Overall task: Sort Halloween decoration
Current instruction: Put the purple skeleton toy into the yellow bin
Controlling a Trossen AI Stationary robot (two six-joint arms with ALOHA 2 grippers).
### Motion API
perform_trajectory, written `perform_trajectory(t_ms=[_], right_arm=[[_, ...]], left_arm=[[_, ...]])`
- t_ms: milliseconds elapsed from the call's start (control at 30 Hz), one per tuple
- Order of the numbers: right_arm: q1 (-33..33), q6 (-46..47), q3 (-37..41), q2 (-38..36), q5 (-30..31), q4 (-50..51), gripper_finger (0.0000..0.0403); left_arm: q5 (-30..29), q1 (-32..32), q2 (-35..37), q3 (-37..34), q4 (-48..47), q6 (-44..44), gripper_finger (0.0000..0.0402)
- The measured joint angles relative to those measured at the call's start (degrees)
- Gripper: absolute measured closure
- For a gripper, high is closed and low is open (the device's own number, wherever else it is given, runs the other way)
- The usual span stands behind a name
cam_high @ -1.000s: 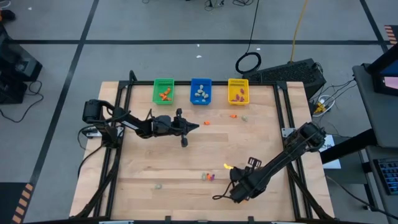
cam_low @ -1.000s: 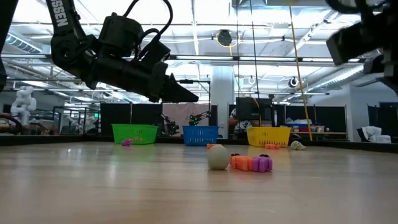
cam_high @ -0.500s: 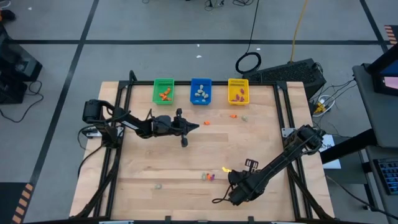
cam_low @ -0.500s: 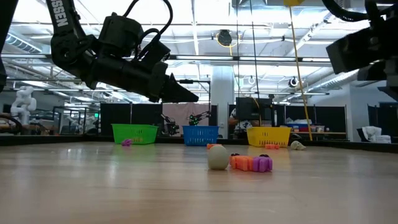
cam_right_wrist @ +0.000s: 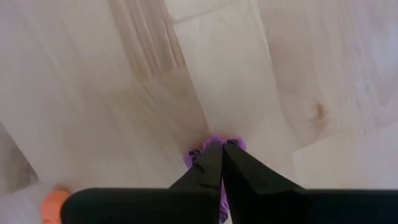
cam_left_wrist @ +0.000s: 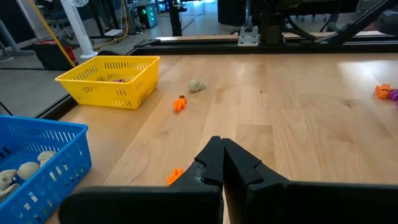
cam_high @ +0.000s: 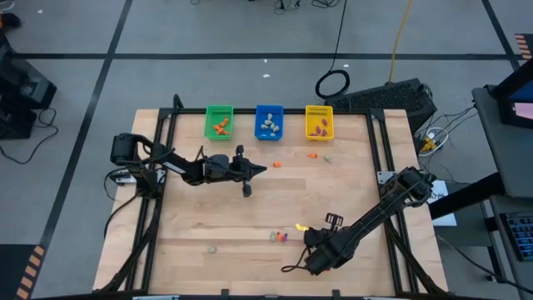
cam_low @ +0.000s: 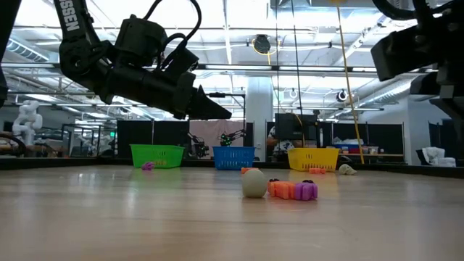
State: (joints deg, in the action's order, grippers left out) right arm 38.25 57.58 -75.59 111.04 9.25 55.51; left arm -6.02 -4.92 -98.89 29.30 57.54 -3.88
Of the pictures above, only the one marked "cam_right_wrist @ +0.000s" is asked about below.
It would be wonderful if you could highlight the purple Halloween decoration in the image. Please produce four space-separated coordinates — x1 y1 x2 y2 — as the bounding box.
183 133 248 223

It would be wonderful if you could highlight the orange Halloween decoration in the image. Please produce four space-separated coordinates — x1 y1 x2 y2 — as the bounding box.
40 186 71 224

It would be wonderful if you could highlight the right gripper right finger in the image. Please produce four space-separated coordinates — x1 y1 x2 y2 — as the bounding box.
223 139 398 224

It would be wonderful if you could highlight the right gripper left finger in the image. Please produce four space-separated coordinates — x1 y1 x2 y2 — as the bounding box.
60 143 224 224

